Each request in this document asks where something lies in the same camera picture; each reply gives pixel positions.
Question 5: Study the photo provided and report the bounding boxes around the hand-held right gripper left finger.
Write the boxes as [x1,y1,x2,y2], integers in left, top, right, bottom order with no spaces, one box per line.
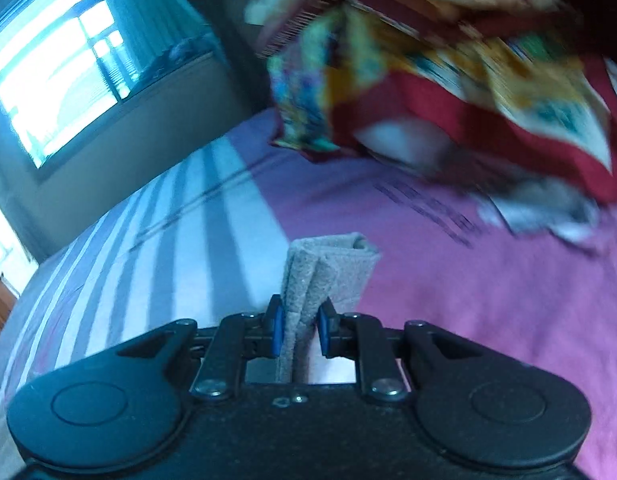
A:
[117,294,285,402]

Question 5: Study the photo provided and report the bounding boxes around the large glass window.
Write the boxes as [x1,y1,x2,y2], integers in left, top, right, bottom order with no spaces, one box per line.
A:
[0,0,230,170]

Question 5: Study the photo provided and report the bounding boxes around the dark blue curtain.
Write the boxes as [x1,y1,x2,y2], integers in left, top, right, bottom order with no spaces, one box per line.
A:
[153,0,262,117]

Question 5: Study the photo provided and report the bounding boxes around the white pillow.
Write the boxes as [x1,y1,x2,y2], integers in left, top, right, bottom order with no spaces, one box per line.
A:
[353,117,455,172]

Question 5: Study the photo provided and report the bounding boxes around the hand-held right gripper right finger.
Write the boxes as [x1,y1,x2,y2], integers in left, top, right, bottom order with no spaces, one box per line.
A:
[317,297,484,403]

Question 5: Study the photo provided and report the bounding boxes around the striped purple bed sheet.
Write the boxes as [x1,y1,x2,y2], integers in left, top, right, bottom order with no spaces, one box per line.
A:
[0,107,617,480]

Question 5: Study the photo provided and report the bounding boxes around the grey pants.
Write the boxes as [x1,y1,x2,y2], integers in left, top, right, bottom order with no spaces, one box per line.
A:
[276,232,383,385]

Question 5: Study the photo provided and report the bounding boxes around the grey white cloth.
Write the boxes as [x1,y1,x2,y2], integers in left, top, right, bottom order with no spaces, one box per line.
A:
[476,177,607,253]

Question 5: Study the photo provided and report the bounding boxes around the red colourful printed blanket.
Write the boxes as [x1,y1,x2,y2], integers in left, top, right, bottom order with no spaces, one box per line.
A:
[246,0,617,206]

